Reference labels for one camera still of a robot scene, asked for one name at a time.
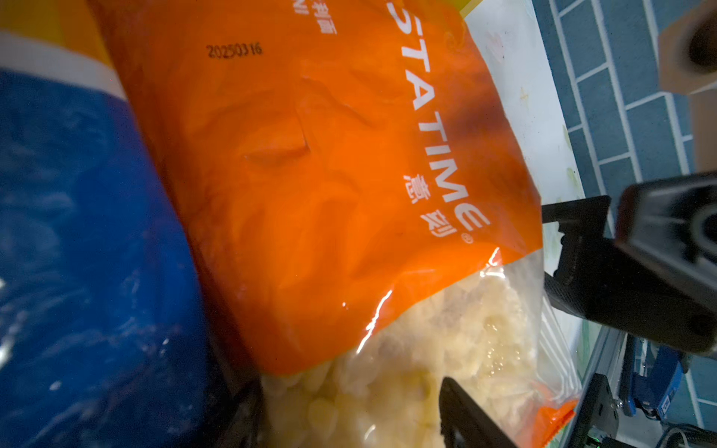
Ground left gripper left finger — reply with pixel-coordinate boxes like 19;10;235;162
215;380;263;448

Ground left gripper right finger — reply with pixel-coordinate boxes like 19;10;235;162
439;377;516;448

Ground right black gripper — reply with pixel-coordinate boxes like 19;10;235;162
541;172;716;355

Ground blue shell pasta bag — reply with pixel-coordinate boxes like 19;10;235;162
1;1;214;447

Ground orange pasta bag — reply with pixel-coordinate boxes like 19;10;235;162
89;1;576;447

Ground blue handheld device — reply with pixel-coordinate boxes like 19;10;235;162
618;334;691;420

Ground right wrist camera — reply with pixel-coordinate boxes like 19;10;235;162
658;1;716;172

